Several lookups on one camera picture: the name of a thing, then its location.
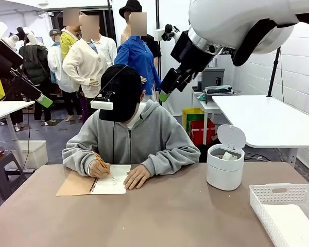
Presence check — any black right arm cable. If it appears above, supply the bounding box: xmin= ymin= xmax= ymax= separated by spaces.
xmin=231 ymin=19 xmax=278 ymax=67

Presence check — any orange pencil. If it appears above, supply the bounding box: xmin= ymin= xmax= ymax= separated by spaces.
xmin=92 ymin=151 xmax=114 ymax=180

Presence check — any person's left forearm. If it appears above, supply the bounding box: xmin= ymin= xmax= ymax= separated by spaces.
xmin=144 ymin=149 xmax=201 ymax=178

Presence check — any mannequin in black t-shirt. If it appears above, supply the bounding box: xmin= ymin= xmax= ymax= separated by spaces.
xmin=141 ymin=33 xmax=162 ymax=78

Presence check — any black light stand pole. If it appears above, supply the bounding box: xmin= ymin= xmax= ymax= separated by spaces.
xmin=155 ymin=0 xmax=163 ymax=107

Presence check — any mannequin in white shirt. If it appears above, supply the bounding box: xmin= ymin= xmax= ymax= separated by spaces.
xmin=92 ymin=34 xmax=118 ymax=68

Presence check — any spiral notebook with brown cover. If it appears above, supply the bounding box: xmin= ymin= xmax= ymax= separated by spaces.
xmin=56 ymin=164 xmax=132 ymax=197

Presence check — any large white table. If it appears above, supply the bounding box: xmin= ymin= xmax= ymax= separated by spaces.
xmin=211 ymin=94 xmax=309 ymax=168

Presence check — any capped mannequin in white jacket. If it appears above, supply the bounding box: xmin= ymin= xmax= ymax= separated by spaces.
xmin=47 ymin=28 xmax=82 ymax=122

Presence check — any black baseball cap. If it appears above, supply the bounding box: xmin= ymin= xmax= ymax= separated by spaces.
xmin=99 ymin=64 xmax=143 ymax=122

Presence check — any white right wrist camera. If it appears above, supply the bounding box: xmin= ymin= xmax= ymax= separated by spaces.
xmin=154 ymin=24 xmax=181 ymax=42

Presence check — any black tripod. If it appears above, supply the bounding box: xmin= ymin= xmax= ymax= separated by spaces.
xmin=266 ymin=47 xmax=286 ymax=98

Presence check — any yellow bag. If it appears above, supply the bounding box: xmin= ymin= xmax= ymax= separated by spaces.
xmin=182 ymin=108 xmax=204 ymax=134

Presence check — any person's left hand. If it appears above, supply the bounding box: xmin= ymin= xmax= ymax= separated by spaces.
xmin=123 ymin=164 xmax=152 ymax=190

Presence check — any mannequin in yellow-green jacket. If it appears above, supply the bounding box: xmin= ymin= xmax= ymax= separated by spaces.
xmin=59 ymin=7 xmax=81 ymax=61

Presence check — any green bag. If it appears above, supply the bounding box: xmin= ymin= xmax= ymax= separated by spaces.
xmin=186 ymin=113 xmax=205 ymax=137

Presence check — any person's right forearm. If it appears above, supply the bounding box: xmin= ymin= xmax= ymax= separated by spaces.
xmin=62 ymin=148 xmax=104 ymax=177

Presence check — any grey stool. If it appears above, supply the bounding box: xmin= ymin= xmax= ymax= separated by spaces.
xmin=0 ymin=150 xmax=28 ymax=201

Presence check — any mannequin in blue shirt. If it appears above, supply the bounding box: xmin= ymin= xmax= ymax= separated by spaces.
xmin=114 ymin=12 xmax=163 ymax=103

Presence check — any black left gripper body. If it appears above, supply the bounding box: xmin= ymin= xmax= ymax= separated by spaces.
xmin=0 ymin=40 xmax=24 ymax=78

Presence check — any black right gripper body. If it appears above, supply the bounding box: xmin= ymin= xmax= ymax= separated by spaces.
xmin=170 ymin=30 xmax=217 ymax=75

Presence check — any flat white paper stack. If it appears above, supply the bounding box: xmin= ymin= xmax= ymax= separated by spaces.
xmin=262 ymin=204 xmax=309 ymax=247

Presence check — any red bag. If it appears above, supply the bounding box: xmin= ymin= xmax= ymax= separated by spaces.
xmin=190 ymin=119 xmax=217 ymax=153

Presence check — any small white side table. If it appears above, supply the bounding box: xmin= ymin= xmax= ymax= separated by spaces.
xmin=191 ymin=90 xmax=224 ymax=145

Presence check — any crumpled white paper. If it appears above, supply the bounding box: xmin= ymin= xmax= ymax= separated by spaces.
xmin=221 ymin=151 xmax=239 ymax=161

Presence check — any mannequin in cream cardigan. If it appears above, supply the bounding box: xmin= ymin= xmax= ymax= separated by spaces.
xmin=62 ymin=15 xmax=109 ymax=121

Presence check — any grey plastic box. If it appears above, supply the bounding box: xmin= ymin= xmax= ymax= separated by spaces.
xmin=200 ymin=67 xmax=226 ymax=92

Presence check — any white desk with leg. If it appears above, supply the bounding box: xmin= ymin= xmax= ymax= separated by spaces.
xmin=0 ymin=100 xmax=36 ymax=170

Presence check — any white perforated plastic basket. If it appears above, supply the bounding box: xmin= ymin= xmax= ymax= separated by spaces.
xmin=249 ymin=183 xmax=309 ymax=247

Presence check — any black bucket hat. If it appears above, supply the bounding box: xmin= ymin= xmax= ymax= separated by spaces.
xmin=118 ymin=0 xmax=143 ymax=19

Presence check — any white head-mounted camera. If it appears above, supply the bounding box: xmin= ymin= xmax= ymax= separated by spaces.
xmin=90 ymin=91 xmax=114 ymax=111

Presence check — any dark grey tray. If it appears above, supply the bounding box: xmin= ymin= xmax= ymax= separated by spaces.
xmin=203 ymin=85 xmax=234 ymax=105

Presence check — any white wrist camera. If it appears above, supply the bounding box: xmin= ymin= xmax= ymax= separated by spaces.
xmin=2 ymin=26 xmax=39 ymax=49
xmin=154 ymin=24 xmax=181 ymax=42

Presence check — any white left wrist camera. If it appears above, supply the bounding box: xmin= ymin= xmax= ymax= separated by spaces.
xmin=2 ymin=26 xmax=39 ymax=49

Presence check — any white lidded trash bin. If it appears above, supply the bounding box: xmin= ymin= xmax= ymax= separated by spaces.
xmin=206 ymin=124 xmax=247 ymax=191

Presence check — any white floor storage bin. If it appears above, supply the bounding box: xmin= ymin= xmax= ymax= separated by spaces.
xmin=11 ymin=140 xmax=49 ymax=170

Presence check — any person in grey hoodie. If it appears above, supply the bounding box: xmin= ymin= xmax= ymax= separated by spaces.
xmin=62 ymin=100 xmax=201 ymax=178

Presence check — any person's right hand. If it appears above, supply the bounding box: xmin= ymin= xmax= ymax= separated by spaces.
xmin=89 ymin=158 xmax=111 ymax=179

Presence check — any mannequin in dark puffer jacket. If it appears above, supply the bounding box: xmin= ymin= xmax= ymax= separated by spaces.
xmin=18 ymin=30 xmax=53 ymax=122

